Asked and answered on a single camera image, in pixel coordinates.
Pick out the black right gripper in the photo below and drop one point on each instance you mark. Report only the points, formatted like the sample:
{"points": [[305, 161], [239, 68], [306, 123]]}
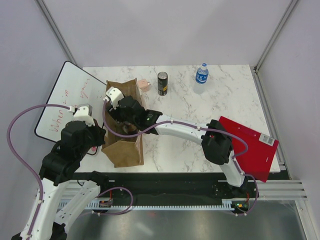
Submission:
{"points": [[115, 113]]}

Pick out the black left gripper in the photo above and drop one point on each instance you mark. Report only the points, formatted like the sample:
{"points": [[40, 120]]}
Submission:
{"points": [[100, 132]]}

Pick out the small blue-label water bottle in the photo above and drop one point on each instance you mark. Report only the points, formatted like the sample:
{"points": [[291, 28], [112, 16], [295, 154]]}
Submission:
{"points": [[129, 129]]}

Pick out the tan canvas tote bag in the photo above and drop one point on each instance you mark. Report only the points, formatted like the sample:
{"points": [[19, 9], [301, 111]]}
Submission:
{"points": [[123, 152]]}

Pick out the black Schweppes can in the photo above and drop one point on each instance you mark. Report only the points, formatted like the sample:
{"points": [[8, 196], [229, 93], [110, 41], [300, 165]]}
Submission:
{"points": [[162, 83]]}

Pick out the large blue-label water bottle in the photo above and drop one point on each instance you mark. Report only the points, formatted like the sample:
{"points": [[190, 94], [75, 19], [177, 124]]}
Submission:
{"points": [[201, 78]]}

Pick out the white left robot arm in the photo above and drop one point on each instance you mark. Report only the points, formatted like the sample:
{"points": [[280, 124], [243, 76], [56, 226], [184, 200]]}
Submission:
{"points": [[46, 221]]}

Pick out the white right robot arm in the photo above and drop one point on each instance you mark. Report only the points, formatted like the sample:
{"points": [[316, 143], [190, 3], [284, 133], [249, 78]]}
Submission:
{"points": [[219, 146]]}

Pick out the pink power cube adapter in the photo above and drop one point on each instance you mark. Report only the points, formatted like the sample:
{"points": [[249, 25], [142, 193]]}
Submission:
{"points": [[143, 85]]}

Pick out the red plastic clipboard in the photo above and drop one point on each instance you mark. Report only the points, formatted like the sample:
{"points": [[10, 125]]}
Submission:
{"points": [[257, 161]]}

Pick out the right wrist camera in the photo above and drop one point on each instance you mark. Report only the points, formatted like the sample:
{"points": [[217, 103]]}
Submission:
{"points": [[113, 95]]}

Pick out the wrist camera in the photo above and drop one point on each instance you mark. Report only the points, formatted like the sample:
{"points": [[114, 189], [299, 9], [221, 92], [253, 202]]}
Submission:
{"points": [[113, 95], [82, 113]]}

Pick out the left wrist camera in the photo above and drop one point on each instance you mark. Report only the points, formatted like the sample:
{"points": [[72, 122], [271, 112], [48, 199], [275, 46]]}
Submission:
{"points": [[82, 113]]}

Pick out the white slotted cable duct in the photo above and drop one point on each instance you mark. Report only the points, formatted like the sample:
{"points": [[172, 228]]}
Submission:
{"points": [[225, 205]]}

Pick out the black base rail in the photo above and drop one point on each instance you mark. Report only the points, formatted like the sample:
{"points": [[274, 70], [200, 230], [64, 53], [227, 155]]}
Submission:
{"points": [[169, 188]]}

